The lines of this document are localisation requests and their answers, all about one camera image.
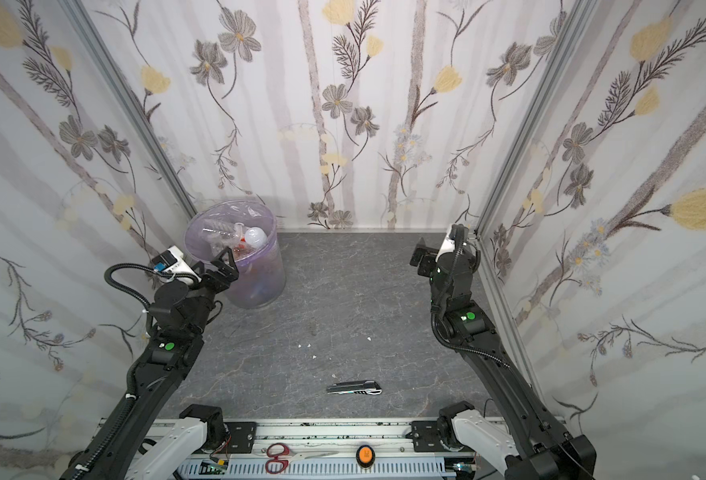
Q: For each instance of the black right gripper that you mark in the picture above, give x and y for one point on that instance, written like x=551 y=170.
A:
x=423 y=257

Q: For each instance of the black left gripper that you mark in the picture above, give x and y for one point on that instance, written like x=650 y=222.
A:
x=214 y=280

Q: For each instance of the clear water bottle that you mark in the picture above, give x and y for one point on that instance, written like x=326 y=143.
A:
x=221 y=231

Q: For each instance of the purple lined trash bin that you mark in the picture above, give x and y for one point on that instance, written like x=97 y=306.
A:
x=261 y=276

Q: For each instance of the white red label bottle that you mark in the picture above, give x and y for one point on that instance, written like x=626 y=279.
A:
x=242 y=251

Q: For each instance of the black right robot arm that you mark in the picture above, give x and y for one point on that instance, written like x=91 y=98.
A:
x=532 y=444

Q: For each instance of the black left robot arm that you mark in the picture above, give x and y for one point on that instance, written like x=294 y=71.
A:
x=175 y=320

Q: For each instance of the black utility knife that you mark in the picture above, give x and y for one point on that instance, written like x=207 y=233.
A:
x=362 y=387

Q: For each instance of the small green circuit board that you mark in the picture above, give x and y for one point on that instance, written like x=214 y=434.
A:
x=212 y=468

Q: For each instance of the orange black knob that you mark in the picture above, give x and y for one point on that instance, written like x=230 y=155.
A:
x=365 y=456

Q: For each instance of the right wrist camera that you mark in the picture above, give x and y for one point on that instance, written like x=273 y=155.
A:
x=447 y=245

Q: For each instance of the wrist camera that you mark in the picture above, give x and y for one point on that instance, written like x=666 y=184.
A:
x=171 y=265
x=447 y=245

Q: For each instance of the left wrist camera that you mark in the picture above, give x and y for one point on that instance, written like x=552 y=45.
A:
x=171 y=265

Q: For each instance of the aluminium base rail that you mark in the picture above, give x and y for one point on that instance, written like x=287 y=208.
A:
x=405 y=448

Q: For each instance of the red handled scissors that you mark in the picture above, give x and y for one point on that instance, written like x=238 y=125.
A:
x=280 y=457

